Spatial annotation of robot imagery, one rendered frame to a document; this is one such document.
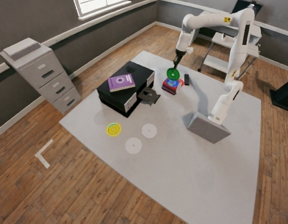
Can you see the green-labelled cd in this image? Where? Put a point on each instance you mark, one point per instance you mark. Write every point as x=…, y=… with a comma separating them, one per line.
x=171, y=71

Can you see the yellow cd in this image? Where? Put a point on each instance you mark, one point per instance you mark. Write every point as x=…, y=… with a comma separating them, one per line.
x=111, y=132

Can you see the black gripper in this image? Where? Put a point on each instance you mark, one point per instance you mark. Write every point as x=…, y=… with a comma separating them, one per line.
x=178, y=57

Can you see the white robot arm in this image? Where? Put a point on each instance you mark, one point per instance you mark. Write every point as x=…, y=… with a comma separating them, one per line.
x=244, y=21

